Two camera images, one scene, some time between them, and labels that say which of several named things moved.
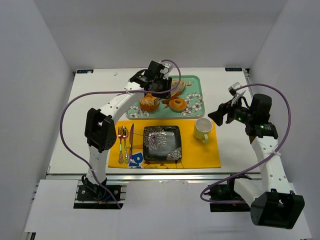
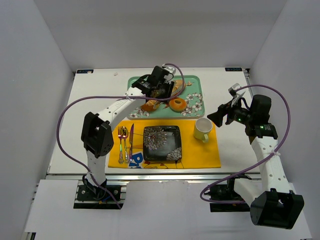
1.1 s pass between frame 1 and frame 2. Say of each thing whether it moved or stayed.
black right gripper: stayed
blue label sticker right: stayed
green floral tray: stayed
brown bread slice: moved
